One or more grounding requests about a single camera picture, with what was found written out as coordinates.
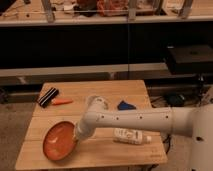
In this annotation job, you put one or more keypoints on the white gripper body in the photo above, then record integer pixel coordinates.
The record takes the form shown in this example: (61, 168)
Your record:
(83, 131)

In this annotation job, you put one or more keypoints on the orange ceramic bowl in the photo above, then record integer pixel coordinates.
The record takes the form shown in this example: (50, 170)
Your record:
(59, 141)

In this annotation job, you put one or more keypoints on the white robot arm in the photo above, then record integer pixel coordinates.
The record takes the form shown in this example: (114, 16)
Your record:
(194, 122)

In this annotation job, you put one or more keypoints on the orange carrot toy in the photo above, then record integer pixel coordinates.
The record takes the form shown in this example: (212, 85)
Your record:
(60, 101)

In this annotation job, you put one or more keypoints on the white plastic bottle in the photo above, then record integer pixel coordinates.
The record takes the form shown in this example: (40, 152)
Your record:
(131, 136)

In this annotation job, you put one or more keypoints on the blue cloth object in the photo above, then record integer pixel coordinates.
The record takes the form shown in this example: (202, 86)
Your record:
(125, 106)

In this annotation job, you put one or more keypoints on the black striped block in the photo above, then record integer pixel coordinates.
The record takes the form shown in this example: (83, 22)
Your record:
(47, 97)

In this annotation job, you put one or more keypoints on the grey metal shelf rack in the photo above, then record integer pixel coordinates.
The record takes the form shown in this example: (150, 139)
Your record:
(58, 37)

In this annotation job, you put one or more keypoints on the black box on right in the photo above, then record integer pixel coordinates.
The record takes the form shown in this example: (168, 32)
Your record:
(195, 59)

